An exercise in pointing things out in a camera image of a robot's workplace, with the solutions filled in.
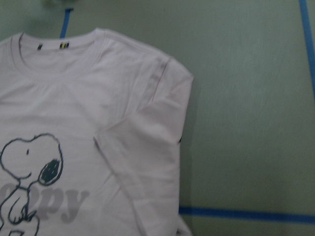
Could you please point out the pink Snoopy t-shirt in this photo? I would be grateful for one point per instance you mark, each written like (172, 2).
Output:
(90, 131)

